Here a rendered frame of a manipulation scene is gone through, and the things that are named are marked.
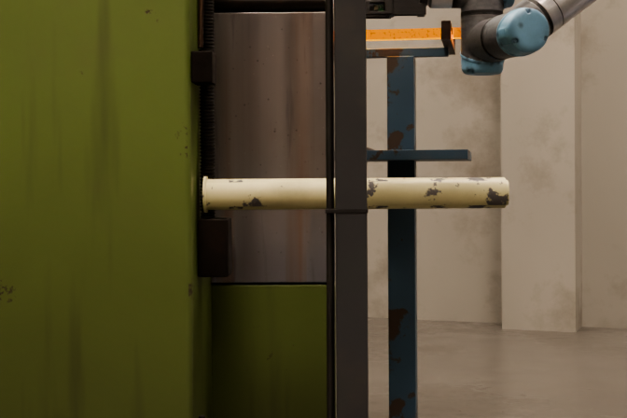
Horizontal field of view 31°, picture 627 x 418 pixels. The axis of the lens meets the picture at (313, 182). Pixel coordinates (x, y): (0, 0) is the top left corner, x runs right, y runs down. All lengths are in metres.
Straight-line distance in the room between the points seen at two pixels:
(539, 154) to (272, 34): 2.91
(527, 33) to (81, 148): 0.74
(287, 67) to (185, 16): 0.32
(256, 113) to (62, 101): 0.38
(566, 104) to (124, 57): 3.24
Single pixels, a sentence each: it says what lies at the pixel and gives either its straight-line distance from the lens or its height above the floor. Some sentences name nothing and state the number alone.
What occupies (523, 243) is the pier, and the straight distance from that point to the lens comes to 4.70.
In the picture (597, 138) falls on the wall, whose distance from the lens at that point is 4.82.
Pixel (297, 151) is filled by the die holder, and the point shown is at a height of 0.69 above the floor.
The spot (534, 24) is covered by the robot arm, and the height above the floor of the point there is 0.89.
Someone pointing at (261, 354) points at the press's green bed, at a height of 0.35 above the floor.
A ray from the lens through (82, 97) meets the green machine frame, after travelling 1.60.
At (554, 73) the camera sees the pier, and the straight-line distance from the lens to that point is 4.68.
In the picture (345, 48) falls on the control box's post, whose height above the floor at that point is 0.80.
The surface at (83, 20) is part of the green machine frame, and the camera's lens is 1.61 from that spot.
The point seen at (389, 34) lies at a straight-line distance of 2.52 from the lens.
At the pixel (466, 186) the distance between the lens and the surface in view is 1.63.
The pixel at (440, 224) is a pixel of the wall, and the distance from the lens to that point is 4.96.
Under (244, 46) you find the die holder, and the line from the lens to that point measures 1.86.
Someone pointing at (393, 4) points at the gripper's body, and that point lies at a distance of 2.01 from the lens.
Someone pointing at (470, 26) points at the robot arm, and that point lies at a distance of 2.01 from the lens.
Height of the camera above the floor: 0.65
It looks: 1 degrees down
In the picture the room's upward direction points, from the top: straight up
